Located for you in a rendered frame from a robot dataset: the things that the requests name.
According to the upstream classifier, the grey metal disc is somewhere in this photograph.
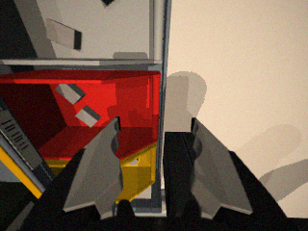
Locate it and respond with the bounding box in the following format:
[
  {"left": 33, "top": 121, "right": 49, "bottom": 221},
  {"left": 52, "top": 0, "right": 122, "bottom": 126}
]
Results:
[{"left": 129, "top": 158, "right": 139, "bottom": 166}]

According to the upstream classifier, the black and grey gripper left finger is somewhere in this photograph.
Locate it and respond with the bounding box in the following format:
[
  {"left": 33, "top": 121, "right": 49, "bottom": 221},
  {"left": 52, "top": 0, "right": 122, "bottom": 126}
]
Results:
[{"left": 18, "top": 116, "right": 123, "bottom": 231}]

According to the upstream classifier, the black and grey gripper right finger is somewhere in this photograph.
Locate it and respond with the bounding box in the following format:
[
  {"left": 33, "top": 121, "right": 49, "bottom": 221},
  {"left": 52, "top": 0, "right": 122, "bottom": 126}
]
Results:
[{"left": 190, "top": 117, "right": 295, "bottom": 231}]

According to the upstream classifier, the yellow flat bar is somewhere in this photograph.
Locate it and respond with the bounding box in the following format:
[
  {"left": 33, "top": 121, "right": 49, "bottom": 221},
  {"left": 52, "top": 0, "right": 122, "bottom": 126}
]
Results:
[{"left": 0, "top": 144, "right": 42, "bottom": 199}]

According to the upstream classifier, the yellow open bin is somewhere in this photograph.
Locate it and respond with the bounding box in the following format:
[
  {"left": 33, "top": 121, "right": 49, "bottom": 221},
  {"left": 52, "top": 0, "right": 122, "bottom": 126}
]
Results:
[{"left": 44, "top": 142, "right": 157, "bottom": 203}]

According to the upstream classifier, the dark grey metal shelf rack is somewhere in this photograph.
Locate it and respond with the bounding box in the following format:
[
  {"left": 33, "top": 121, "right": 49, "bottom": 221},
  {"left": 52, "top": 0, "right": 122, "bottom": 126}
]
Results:
[{"left": 0, "top": 0, "right": 171, "bottom": 214}]

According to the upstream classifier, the red bin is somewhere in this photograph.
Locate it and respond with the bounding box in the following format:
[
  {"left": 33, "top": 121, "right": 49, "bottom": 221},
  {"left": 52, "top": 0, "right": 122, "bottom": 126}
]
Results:
[{"left": 0, "top": 69, "right": 161, "bottom": 161}]

